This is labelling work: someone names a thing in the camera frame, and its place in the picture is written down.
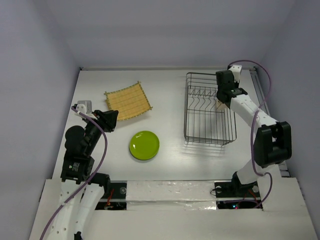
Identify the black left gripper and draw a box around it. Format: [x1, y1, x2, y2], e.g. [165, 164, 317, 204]
[83, 108, 119, 154]

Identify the small beige plate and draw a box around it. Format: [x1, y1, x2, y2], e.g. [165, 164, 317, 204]
[216, 100, 227, 111]

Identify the green plate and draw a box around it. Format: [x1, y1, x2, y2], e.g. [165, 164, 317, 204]
[129, 130, 160, 161]

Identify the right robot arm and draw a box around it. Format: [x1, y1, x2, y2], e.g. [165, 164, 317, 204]
[215, 65, 292, 198]

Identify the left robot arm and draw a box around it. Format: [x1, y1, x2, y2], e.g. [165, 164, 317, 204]
[40, 104, 119, 240]

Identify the white foam base bar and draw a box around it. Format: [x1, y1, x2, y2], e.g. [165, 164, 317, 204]
[125, 180, 217, 211]

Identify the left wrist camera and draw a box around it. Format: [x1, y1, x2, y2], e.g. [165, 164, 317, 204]
[73, 100, 93, 115]

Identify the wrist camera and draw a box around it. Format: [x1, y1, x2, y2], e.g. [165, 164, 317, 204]
[227, 64, 243, 83]
[73, 100, 93, 115]

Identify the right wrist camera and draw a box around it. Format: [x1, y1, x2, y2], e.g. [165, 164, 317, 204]
[227, 64, 243, 83]

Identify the wire dish rack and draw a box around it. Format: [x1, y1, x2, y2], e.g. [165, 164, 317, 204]
[183, 72, 237, 146]

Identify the metal rail at right wall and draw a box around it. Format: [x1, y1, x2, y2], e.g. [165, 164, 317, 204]
[249, 66, 290, 178]

